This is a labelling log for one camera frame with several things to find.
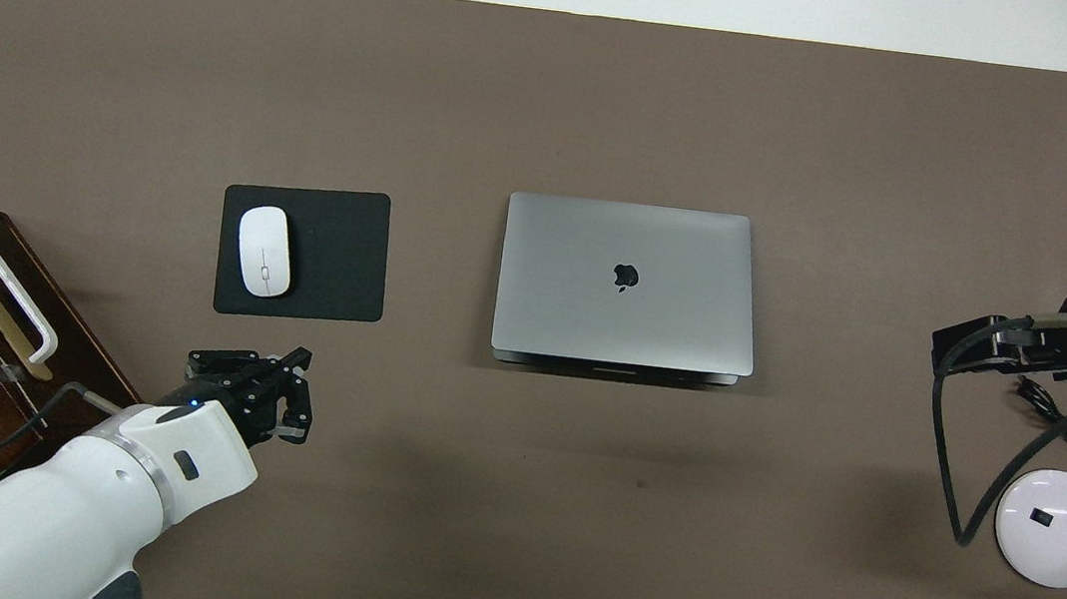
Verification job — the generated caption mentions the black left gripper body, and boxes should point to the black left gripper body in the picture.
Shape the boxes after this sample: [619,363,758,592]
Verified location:
[154,368,283,452]

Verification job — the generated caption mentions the silver grey laptop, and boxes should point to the silver grey laptop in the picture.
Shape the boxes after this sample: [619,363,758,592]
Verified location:
[488,189,771,390]

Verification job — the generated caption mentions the white computer mouse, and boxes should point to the white computer mouse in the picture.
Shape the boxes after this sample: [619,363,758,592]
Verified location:
[231,203,299,300]

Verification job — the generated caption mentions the black mouse pad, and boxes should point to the black mouse pad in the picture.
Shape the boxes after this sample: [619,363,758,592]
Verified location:
[211,175,396,332]

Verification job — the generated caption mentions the brown table mat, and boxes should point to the brown table mat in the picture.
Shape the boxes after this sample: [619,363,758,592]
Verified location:
[0,0,1067,599]

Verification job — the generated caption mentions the black lamp power cable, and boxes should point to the black lamp power cable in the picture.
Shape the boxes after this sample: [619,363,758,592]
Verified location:
[1009,374,1067,451]

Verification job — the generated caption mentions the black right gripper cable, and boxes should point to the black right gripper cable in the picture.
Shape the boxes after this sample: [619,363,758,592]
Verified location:
[915,294,1067,559]

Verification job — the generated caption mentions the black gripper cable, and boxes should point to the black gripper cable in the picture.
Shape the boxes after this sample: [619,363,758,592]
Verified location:
[0,373,128,516]
[915,294,1067,559]

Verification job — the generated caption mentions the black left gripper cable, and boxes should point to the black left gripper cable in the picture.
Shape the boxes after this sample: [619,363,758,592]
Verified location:
[0,373,128,516]

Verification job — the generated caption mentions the white box handle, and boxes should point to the white box handle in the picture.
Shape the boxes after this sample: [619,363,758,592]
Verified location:
[0,231,71,367]

